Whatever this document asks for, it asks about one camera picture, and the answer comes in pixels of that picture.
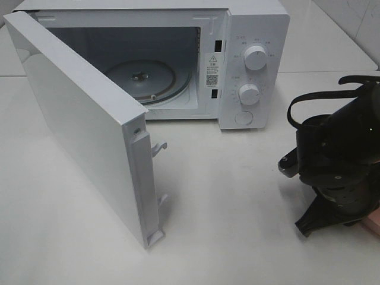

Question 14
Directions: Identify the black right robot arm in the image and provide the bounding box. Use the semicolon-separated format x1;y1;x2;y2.
287;75;379;237

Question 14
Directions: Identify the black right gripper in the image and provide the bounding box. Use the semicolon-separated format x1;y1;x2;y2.
295;178;379;237

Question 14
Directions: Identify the glass microwave turntable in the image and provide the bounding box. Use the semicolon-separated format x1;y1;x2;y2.
105;59;192;105

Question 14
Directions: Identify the white round knob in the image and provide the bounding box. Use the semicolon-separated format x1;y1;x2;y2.
238;84;261;106
243;45;268;71

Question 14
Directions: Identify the white microwave oven body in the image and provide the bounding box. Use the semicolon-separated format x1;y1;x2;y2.
10;1;290;129

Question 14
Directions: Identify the white round door button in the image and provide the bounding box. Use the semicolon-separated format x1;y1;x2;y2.
235;111;253;126

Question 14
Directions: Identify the pink round plate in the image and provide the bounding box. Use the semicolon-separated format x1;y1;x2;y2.
362;208;380;236

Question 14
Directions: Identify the white microwave door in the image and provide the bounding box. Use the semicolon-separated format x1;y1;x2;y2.
5;11;167;248

